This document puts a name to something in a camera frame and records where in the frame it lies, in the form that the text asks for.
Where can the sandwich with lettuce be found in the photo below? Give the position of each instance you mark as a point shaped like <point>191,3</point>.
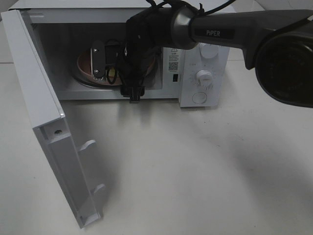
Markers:
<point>111,72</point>

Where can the white timer knob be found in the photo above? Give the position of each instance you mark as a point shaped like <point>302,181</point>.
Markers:
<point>204,78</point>

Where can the upper white power knob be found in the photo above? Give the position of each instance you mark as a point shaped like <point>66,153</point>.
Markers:
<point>208,51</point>

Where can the round white door button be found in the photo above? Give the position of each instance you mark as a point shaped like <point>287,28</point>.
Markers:
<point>199,98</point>

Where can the white microwave oven body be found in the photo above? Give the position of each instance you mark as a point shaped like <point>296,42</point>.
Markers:
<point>50,42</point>

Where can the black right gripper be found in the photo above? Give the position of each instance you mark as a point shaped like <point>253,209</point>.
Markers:
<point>134,59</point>

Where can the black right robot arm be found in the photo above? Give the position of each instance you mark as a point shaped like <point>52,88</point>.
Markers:
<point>277,44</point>

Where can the white microwave door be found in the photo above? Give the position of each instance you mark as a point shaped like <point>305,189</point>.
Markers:
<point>48,119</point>

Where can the glass microwave turntable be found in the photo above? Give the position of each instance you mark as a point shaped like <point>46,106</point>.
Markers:
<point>87,79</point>

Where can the pink round plate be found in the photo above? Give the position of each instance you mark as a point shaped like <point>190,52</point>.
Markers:
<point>84,66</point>

